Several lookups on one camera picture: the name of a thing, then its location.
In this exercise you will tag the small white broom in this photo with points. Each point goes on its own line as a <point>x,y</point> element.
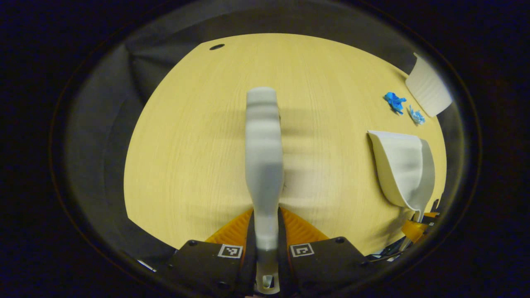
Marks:
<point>264,157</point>

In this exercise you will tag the light blue paper scrap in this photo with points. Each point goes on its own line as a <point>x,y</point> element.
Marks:
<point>417,116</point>

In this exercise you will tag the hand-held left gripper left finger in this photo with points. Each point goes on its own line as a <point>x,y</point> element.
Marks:
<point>207,260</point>

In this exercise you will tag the white dustpan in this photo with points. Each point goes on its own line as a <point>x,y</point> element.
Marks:
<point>403,165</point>

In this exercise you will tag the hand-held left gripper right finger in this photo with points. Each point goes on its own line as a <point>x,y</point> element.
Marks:
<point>327,260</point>

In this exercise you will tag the white cup garbage bin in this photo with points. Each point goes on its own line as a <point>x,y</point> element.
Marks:
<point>428,89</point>

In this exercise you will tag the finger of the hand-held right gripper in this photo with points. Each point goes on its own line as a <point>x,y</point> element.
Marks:
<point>431,215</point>
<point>414,229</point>

